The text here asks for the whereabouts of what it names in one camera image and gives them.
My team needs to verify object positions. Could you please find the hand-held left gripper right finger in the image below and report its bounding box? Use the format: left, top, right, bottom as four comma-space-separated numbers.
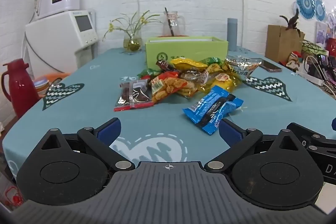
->
204, 118, 306, 172

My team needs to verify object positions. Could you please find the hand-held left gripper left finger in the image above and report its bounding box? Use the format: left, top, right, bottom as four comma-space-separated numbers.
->
41, 117, 135, 172

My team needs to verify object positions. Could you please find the blue snack packet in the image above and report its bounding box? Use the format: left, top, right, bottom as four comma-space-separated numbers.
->
182, 85, 244, 136

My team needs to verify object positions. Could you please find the silver printed snack packet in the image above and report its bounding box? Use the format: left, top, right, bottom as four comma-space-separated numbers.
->
226, 55, 263, 80

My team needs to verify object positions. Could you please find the orange fried snack packet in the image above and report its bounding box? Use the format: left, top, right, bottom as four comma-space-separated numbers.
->
150, 72, 188, 104

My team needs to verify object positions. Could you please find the green pea packet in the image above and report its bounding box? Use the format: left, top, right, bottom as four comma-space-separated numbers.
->
199, 57, 226, 69

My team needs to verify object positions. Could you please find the yellow snack packet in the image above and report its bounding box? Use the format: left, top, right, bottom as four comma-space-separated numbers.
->
170, 58, 209, 73

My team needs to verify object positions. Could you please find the dark red snack packet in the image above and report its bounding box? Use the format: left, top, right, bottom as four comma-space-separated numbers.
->
156, 60, 175, 72

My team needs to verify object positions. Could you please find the green cardboard box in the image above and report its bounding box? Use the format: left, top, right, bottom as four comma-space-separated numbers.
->
145, 36, 229, 71

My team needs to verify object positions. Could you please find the clear red-edged snack packet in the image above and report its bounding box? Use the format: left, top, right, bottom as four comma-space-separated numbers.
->
129, 80, 154, 109

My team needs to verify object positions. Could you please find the white power strip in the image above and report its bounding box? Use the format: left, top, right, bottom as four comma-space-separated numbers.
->
297, 69, 328, 86

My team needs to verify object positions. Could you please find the yellow packet with face print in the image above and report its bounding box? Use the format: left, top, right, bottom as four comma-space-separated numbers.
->
202, 70, 243, 93

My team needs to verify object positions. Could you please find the santa figurine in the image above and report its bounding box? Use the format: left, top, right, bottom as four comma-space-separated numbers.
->
286, 52, 302, 72

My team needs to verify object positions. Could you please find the orange plastic basin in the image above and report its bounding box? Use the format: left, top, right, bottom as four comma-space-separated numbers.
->
33, 72, 72, 96

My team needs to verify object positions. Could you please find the black smartphone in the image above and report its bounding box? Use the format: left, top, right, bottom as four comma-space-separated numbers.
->
259, 60, 282, 73

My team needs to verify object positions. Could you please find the glass vase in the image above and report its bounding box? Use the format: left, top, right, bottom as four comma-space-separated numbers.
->
123, 32, 143, 52

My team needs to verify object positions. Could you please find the grey cylindrical bottle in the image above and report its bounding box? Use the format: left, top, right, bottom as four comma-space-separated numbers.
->
227, 18, 238, 51

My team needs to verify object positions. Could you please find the brown cardboard box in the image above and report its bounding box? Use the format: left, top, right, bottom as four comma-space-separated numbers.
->
265, 25, 305, 64

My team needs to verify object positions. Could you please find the red thermos jug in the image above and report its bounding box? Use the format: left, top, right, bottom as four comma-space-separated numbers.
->
1, 59, 41, 118

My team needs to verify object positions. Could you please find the white machine with screen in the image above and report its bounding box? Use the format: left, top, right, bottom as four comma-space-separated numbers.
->
25, 10, 99, 75

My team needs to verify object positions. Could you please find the dark purple plant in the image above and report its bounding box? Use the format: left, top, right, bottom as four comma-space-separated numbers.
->
280, 8, 301, 30

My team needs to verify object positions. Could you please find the yellow flowered plant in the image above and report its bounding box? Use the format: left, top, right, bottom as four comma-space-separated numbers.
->
102, 11, 163, 42

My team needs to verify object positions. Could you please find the small blue paper fan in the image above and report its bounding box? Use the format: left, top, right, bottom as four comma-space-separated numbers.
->
314, 0, 326, 21

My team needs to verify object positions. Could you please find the glass pitcher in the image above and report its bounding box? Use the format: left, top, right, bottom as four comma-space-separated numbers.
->
163, 11, 186, 37

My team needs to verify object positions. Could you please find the black stirring stick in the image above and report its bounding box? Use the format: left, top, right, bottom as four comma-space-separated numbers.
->
164, 7, 175, 37

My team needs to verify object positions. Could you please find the large blue paper fan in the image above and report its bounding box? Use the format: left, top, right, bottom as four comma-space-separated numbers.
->
295, 0, 315, 20

